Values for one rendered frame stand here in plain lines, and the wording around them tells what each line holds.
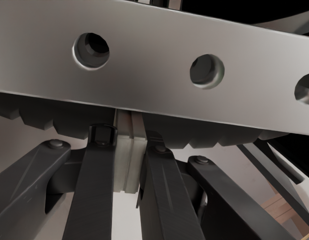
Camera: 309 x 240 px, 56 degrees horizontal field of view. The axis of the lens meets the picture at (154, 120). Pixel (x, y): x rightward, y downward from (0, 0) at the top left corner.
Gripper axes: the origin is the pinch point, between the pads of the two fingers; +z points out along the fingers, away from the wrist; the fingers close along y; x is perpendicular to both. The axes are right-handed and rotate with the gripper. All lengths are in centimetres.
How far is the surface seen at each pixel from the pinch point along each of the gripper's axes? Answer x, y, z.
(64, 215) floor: -76, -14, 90
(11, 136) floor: -49, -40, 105
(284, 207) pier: -224, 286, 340
